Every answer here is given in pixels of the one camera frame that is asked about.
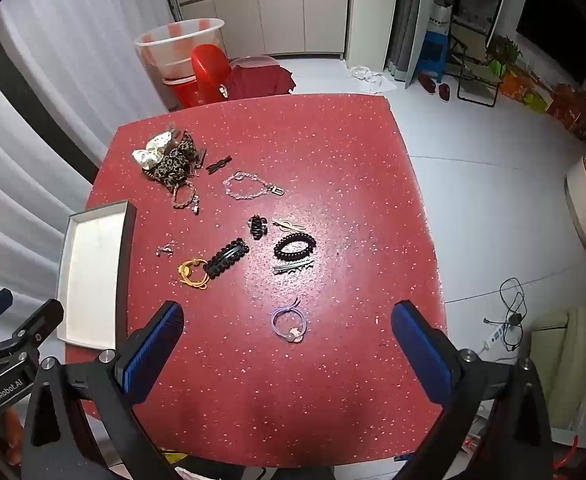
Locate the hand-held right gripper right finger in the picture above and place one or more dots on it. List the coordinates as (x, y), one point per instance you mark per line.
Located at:
(418, 350)

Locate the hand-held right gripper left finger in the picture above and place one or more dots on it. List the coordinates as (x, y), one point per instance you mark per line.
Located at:
(157, 342)

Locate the white jewelry box tray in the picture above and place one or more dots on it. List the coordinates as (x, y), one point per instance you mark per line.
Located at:
(93, 270)

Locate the small silver earring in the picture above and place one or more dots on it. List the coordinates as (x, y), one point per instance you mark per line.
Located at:
(165, 248)

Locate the black beaded hair clip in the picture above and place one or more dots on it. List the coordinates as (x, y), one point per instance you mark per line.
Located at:
(225, 259)

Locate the silver alligator hair clip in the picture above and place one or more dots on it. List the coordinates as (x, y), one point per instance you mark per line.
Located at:
(290, 267)

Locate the black claw hair clip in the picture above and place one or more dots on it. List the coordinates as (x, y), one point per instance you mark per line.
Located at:
(258, 227)

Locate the person's left hand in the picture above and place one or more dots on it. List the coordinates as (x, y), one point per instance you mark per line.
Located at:
(10, 440)

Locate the white power strip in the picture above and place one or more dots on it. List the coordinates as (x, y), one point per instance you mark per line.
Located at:
(495, 335)

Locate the beige knot hair clip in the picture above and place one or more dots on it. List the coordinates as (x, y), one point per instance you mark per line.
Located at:
(287, 224)

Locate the leopard print scrunchie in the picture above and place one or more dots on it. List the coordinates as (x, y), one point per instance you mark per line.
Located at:
(173, 165)

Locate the white bow scrunchie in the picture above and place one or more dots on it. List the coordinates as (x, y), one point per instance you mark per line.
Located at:
(145, 157)

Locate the black bow hair clip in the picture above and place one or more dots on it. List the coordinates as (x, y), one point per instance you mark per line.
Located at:
(217, 165)

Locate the small dark hair clip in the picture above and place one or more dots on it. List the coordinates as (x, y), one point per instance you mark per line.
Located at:
(200, 159)

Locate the dark red shoe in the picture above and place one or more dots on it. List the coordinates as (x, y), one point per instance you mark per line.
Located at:
(445, 92)
(425, 82)

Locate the white cloth on floor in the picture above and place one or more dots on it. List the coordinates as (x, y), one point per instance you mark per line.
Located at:
(373, 80)

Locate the red cloth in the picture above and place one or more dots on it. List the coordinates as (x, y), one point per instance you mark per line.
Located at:
(260, 82)

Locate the white curtain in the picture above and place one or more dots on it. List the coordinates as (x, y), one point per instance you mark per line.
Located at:
(73, 35)

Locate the black folding chair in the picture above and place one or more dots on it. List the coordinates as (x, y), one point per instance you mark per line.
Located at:
(478, 72)

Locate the pile of orange packets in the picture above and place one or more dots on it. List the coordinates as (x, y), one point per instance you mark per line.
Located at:
(565, 102)

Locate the white plastic basin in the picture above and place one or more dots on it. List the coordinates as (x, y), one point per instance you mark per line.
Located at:
(173, 45)

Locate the blue plastic stool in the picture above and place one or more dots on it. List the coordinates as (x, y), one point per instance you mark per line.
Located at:
(433, 42)

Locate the green potted plant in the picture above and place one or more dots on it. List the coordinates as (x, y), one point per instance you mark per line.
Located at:
(505, 50)

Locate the grey curtain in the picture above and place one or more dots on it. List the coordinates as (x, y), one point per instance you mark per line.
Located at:
(403, 20)

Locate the white shopping bag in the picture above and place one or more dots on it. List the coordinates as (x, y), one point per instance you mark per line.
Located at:
(439, 17)

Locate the white cabinet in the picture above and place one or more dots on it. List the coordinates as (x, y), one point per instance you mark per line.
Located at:
(283, 15)

